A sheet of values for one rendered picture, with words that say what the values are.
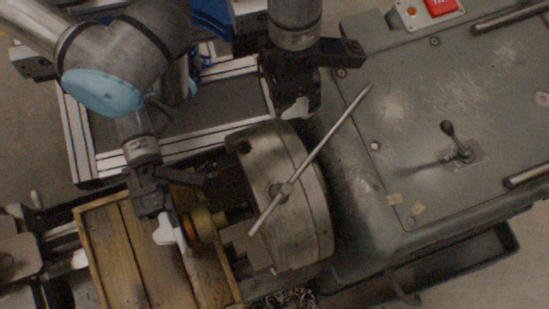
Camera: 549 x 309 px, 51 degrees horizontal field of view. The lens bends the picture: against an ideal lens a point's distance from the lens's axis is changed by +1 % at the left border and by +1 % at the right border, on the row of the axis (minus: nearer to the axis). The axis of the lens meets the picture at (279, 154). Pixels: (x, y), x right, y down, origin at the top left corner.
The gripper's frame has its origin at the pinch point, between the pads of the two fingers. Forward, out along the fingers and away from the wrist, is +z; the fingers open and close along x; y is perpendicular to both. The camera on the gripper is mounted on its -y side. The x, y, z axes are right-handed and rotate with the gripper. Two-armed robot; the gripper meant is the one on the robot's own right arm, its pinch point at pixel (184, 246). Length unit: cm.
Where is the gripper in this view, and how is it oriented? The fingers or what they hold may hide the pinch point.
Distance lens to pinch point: 119.8
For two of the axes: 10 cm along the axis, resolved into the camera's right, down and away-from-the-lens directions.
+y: -9.3, 3.3, -1.7
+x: 0.7, -3.1, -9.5
